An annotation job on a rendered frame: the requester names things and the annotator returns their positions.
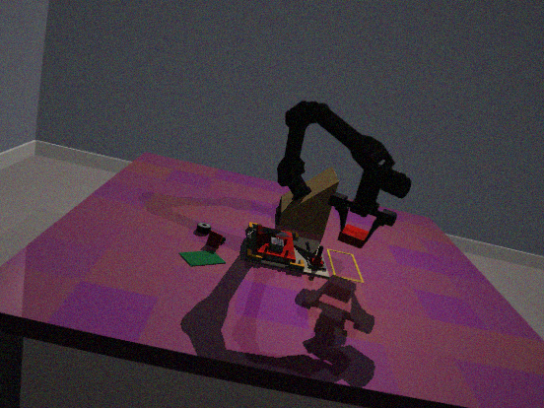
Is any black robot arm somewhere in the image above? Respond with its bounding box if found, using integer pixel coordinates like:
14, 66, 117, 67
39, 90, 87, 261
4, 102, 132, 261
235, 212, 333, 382
277, 101, 411, 218

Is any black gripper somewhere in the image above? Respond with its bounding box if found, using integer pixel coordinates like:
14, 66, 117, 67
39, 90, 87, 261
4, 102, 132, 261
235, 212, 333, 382
328, 183, 397, 241

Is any flat green square pad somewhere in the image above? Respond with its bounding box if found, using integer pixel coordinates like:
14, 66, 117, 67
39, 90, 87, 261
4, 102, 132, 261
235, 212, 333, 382
178, 250, 226, 266

